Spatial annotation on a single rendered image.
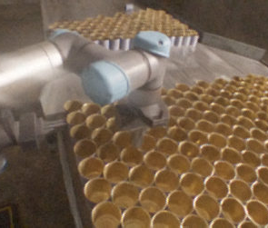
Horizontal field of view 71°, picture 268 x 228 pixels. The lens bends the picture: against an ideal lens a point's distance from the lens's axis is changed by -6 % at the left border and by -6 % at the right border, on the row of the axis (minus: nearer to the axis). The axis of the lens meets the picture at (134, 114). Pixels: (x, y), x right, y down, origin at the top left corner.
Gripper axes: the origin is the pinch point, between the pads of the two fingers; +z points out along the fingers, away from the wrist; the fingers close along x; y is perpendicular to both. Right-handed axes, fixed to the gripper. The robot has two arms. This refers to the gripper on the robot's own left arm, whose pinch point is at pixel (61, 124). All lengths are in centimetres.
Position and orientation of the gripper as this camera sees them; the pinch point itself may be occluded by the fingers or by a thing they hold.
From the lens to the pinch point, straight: 70.7
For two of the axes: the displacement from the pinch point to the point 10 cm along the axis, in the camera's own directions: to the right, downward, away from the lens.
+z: 9.2, -1.8, 3.4
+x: 3.7, 6.4, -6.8
